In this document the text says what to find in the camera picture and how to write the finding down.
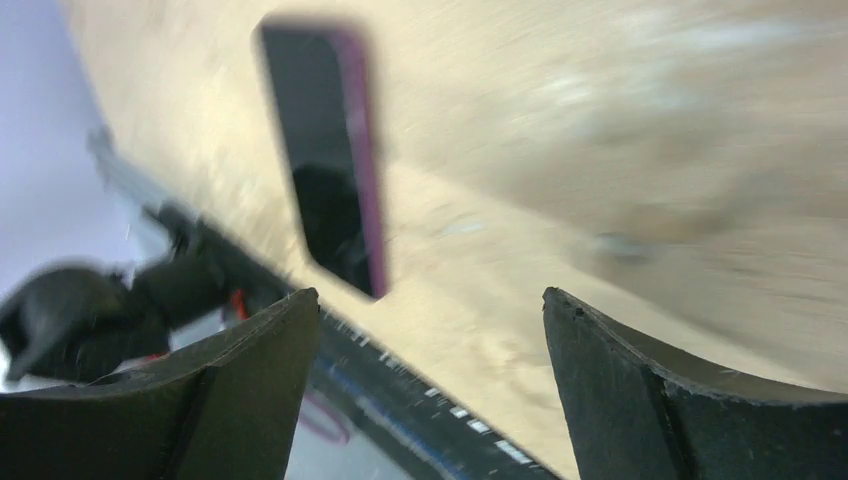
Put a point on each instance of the aluminium frame rail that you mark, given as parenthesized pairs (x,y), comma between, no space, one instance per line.
(147,198)

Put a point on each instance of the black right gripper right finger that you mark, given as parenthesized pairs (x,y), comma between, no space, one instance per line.
(639,408)

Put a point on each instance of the black phone magenta edge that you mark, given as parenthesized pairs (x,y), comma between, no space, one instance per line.
(318,74)

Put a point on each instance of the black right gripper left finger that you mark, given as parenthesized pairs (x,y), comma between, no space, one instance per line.
(136,424)

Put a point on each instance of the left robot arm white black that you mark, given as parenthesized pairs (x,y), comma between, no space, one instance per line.
(75,323)

